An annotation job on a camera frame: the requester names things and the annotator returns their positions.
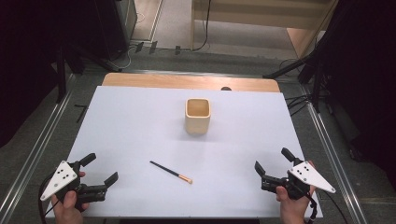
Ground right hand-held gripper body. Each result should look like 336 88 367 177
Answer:
261 158 337 201

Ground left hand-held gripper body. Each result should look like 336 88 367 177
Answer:
39 160 108 213

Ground person's left hand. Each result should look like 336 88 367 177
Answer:
50 172 91 224

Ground person's right hand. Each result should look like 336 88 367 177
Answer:
276 160 318 224

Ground black hex key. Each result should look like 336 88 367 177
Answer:
74 104 90 124

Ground white table cover sheet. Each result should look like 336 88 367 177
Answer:
46 86 324 219

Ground black metal stand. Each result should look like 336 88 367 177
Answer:
55 41 123 105
262 50 332 114

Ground square wooden holder cup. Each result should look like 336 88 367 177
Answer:
184 97 212 135

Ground dark curtain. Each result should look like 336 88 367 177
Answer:
0 0 97 148
314 0 396 190

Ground black cabinet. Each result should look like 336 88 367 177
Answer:
92 0 138 62

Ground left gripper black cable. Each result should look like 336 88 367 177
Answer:
37 175 62 224

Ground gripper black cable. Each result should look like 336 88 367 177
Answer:
304 189 348 224
37 175 62 224

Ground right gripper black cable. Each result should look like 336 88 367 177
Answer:
304 189 348 224

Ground aluminium floor rail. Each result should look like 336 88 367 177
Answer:
0 73 78 222
298 84 370 224

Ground black floor cables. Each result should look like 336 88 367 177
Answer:
283 92 313 118

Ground black-handled makeup brush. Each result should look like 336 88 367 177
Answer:
148 160 193 185

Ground white floor cable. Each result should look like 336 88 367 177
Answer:
116 45 139 70

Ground light wooden furniture frame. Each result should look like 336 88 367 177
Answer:
190 0 340 60

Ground hanging black cable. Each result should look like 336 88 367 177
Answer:
191 0 213 52

